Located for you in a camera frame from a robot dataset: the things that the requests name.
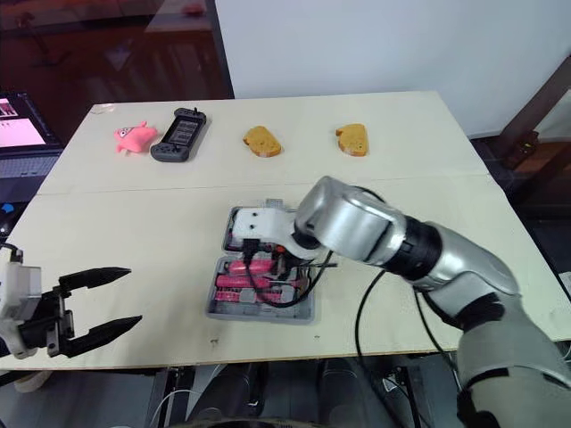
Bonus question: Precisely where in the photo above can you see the pink plush toy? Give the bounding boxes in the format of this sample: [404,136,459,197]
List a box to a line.
[112,119,161,156]

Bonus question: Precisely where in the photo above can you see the dark wooden frame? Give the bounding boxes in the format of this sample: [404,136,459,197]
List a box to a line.
[498,52,571,171]

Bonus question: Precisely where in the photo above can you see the red handled pliers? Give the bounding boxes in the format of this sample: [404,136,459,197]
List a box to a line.
[226,259,277,276]

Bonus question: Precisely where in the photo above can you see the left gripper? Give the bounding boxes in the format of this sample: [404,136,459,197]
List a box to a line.
[16,266,144,358]

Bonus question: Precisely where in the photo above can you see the black cable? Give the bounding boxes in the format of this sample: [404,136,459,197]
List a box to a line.
[242,237,339,309]
[354,266,461,374]

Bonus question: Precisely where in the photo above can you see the toast slice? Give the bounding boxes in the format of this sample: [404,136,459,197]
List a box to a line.
[241,125,284,159]
[335,122,372,158]

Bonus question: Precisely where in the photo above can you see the robot body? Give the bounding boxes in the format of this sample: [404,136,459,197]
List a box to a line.
[151,355,460,428]

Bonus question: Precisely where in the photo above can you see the red handled screwdriver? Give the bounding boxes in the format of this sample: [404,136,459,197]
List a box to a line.
[215,275,256,291]

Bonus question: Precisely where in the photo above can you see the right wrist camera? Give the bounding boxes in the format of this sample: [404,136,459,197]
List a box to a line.
[231,206,325,261]

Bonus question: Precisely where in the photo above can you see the laptop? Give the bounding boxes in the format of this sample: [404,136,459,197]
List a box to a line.
[0,90,64,204]

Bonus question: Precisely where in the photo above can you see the thin white cable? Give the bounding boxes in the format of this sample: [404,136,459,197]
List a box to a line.
[150,386,191,428]

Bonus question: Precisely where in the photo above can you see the grey tool case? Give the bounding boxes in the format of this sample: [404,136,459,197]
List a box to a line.
[204,197,319,327]

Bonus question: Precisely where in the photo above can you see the grey handheld game console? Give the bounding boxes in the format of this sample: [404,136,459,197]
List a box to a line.
[149,106,209,163]

